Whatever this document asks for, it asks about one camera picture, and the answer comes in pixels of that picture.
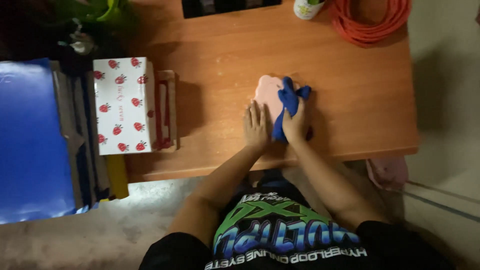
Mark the person's left hand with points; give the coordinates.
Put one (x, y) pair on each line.
(256, 129)

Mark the person's right hand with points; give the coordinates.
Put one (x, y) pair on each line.
(296, 125)

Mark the person's left fingers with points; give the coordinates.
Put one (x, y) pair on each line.
(255, 112)

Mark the person's right fingers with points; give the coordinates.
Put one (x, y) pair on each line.
(300, 110)

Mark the blue cleaning cloth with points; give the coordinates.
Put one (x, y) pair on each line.
(287, 108)

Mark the pink cloud-shaped tray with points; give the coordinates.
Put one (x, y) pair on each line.
(268, 95)

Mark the wooden desk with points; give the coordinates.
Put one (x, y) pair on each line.
(270, 86)

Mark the white printed cup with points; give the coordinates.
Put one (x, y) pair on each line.
(306, 8)

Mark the black keyboard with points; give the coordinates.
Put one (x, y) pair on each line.
(228, 6)

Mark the person's black printed shirt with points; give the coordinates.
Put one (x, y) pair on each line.
(285, 232)

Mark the white strawberry print box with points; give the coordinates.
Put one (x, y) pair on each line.
(123, 107)

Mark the stack of folders and boards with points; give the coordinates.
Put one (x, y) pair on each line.
(84, 138)

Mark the green plastic object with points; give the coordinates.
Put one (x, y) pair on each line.
(99, 9)

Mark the blue glossy folder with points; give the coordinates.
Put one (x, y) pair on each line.
(32, 142)

